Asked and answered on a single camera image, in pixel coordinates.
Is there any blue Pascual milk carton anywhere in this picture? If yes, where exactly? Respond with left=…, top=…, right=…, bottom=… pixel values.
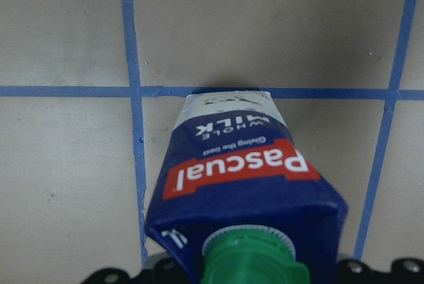
left=145, top=91, right=348, bottom=283

